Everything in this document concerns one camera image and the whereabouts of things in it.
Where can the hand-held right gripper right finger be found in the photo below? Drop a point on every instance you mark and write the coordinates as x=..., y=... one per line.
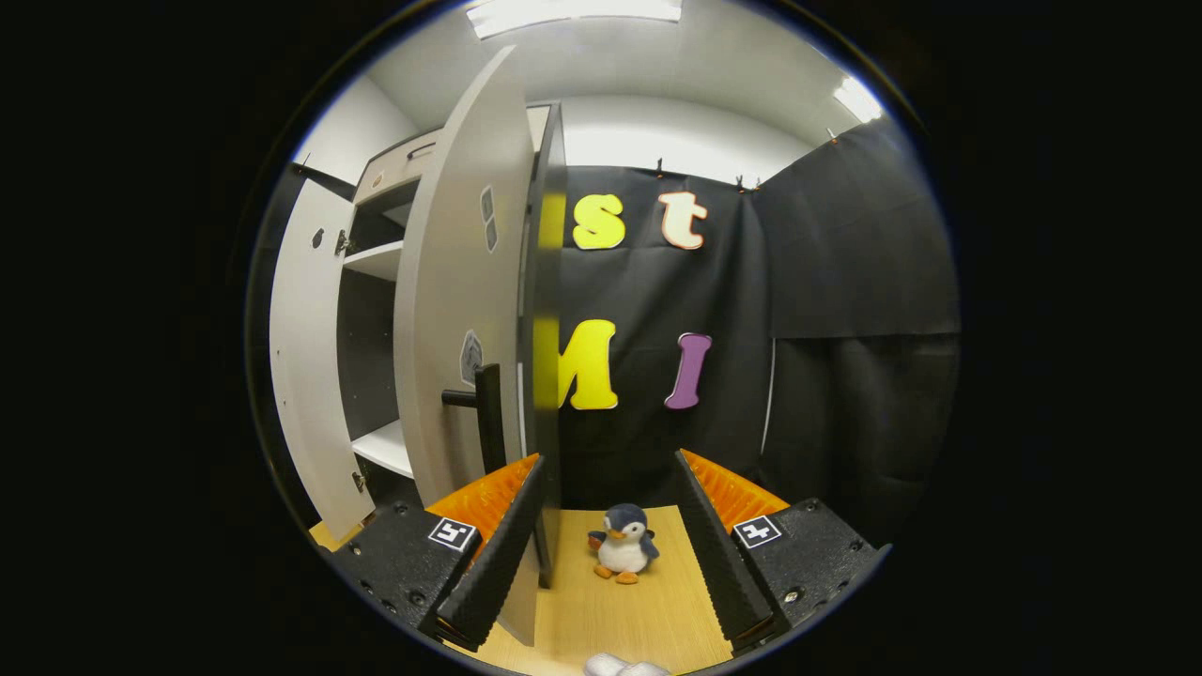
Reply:
x=714, y=554

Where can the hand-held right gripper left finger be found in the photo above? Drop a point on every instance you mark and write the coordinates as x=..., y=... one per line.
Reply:
x=507, y=554

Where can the light grey cabinet door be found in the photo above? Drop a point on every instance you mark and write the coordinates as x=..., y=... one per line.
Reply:
x=460, y=282
x=310, y=376

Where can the grey white cabinet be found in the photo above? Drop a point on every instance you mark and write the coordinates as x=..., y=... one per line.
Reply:
x=362, y=329

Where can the penguin plush toy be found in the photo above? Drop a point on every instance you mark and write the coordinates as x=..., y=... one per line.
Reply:
x=624, y=554

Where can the small ceiling light panel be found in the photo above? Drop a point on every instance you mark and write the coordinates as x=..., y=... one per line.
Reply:
x=857, y=99

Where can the large ceiling light panel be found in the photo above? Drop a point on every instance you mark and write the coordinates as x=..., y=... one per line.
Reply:
x=573, y=11

